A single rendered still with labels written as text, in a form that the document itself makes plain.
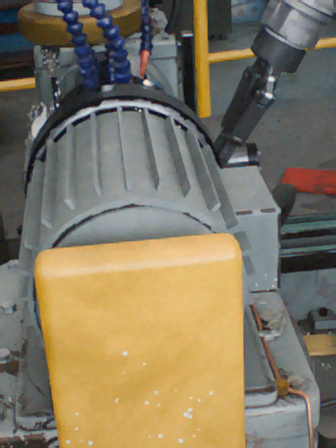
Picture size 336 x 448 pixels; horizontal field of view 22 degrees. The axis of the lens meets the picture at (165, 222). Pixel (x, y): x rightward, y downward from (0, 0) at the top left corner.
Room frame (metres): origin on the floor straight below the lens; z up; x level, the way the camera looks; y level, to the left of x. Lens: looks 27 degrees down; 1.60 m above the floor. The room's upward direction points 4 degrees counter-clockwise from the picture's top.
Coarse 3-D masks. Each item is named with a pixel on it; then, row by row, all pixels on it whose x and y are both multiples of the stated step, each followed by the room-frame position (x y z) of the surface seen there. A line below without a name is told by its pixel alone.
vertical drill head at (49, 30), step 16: (48, 0) 1.20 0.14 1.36; (80, 0) 1.19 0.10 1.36; (112, 0) 1.21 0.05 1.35; (128, 0) 1.27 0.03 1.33; (32, 16) 1.21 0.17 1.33; (48, 16) 1.20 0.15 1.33; (80, 16) 1.19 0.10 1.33; (128, 16) 1.20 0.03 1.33; (32, 32) 1.19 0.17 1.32; (48, 32) 1.17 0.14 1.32; (64, 32) 1.16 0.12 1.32; (96, 32) 1.17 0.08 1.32; (128, 32) 1.20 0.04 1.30; (48, 48) 1.20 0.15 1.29; (64, 48) 1.17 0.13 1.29; (48, 64) 1.20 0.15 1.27; (112, 64) 1.22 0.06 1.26
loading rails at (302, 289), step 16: (288, 224) 1.33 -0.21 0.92; (304, 224) 1.33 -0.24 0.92; (320, 224) 1.32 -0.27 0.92; (288, 240) 1.30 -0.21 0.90; (304, 240) 1.31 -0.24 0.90; (320, 240) 1.31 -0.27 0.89; (288, 256) 1.20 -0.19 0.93; (304, 256) 1.20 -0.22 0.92; (320, 256) 1.20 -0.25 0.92; (288, 272) 1.20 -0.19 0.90; (304, 272) 1.20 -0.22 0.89; (320, 272) 1.20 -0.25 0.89; (288, 288) 1.20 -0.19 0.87; (304, 288) 1.20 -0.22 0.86; (320, 288) 1.20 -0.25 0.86; (304, 304) 1.20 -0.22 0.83; (320, 304) 1.20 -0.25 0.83; (304, 320) 1.20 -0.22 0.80; (320, 320) 1.17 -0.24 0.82
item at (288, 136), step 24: (216, 120) 2.21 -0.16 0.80; (264, 120) 2.18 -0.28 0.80; (288, 120) 2.17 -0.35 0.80; (312, 120) 2.16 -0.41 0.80; (24, 144) 2.11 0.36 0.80; (264, 144) 2.01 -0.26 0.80; (288, 144) 2.00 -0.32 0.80; (312, 144) 1.99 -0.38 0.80; (0, 168) 1.96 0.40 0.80; (264, 168) 1.86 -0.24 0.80; (312, 168) 1.84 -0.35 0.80; (0, 192) 1.81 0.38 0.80; (312, 360) 1.09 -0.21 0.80
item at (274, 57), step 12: (264, 36) 1.19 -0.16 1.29; (252, 48) 1.20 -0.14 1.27; (264, 48) 1.18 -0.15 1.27; (276, 48) 1.18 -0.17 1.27; (288, 48) 1.17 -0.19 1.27; (264, 60) 1.19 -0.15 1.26; (276, 60) 1.17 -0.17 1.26; (288, 60) 1.18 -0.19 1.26; (300, 60) 1.19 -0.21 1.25; (264, 72) 1.18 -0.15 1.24; (276, 72) 1.17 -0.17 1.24; (288, 72) 1.19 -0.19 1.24; (264, 84) 1.17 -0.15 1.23; (276, 84) 1.17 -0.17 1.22
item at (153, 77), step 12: (132, 60) 1.58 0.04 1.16; (72, 72) 1.57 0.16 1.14; (132, 72) 1.50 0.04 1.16; (156, 72) 1.59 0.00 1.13; (60, 84) 1.58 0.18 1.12; (72, 84) 1.50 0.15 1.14; (144, 84) 1.47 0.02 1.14; (156, 84) 1.49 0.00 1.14; (168, 84) 1.60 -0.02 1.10; (60, 96) 1.50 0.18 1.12; (72, 96) 1.46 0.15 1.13
